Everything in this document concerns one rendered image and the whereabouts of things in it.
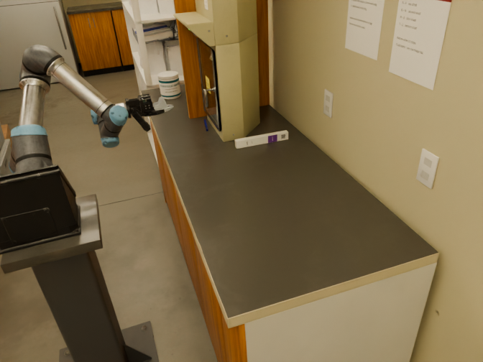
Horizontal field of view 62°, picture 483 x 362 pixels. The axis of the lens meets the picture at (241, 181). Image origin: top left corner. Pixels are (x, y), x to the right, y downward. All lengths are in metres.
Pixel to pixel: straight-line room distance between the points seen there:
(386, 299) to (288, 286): 0.35
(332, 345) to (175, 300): 1.26
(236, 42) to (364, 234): 1.00
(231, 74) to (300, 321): 1.14
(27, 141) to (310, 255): 1.04
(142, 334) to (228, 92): 1.36
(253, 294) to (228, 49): 1.11
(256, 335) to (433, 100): 0.87
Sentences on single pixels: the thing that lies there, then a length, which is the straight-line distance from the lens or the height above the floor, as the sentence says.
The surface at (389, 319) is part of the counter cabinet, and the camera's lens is 1.51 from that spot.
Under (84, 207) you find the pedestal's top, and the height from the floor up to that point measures 0.94.
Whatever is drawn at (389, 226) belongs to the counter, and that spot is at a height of 0.94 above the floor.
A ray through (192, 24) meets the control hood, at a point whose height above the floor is 1.51.
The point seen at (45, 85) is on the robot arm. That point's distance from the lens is 1.90.
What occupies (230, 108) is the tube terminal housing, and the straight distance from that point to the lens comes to 1.95.
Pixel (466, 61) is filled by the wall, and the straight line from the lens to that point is 1.24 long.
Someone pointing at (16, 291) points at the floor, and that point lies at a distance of 2.94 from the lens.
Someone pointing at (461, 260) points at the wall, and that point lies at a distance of 1.41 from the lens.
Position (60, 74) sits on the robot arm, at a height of 1.38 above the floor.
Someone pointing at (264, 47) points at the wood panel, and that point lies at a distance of 2.34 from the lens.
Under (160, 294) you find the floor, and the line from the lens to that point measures 2.55.
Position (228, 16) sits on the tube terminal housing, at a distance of 1.85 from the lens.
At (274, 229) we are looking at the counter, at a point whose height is 0.94.
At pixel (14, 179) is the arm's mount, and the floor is 1.21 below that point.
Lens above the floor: 1.83
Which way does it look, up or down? 32 degrees down
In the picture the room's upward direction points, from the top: 4 degrees counter-clockwise
